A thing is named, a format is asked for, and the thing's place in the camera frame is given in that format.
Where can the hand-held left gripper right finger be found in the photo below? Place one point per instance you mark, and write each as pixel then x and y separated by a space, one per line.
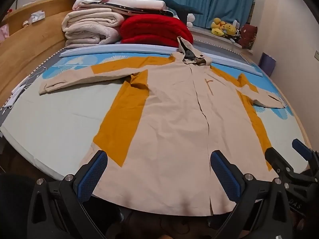
pixel 225 176

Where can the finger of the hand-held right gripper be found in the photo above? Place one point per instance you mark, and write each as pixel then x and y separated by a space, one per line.
pixel 274 158
pixel 300 146

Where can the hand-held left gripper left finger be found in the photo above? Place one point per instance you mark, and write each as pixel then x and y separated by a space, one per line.
pixel 92 176

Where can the beige and mustard hooded coat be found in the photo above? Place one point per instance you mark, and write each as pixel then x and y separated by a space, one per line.
pixel 174 129

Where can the blue white printed bed sheet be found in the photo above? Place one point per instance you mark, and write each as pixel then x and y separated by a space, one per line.
pixel 49 119

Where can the maroon cushion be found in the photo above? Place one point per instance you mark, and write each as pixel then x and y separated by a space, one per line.
pixel 249 34

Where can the black white striped plush toy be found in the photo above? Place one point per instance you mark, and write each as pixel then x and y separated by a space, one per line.
pixel 237 34

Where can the grey window ledge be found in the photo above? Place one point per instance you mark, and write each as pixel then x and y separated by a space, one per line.
pixel 211 36

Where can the yellow round plush toy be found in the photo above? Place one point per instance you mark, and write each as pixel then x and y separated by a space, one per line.
pixel 229 28

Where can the pale fluffy folded blanket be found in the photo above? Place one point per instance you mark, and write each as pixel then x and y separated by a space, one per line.
pixel 92 36

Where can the wooden headboard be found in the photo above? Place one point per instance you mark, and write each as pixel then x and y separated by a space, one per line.
pixel 30 49

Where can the yellow duck plush toy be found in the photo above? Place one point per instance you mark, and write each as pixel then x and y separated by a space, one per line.
pixel 216 27

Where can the cream folded blanket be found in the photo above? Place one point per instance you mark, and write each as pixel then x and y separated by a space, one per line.
pixel 92 17

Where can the red folded blanket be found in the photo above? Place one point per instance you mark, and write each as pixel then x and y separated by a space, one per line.
pixel 154 29

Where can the white mushroom plush toy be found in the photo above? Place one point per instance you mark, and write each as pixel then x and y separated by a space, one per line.
pixel 190 20

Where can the small headboard ornament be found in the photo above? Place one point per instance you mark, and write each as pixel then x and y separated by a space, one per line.
pixel 26 24

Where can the tissue pack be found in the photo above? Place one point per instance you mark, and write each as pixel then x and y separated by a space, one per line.
pixel 37 17

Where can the blue curtain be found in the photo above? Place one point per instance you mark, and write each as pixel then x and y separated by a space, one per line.
pixel 211 0

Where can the white folded quilt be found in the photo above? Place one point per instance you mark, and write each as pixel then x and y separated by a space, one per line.
pixel 139 3

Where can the wall socket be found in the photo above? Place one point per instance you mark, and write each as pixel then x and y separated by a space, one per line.
pixel 317 55

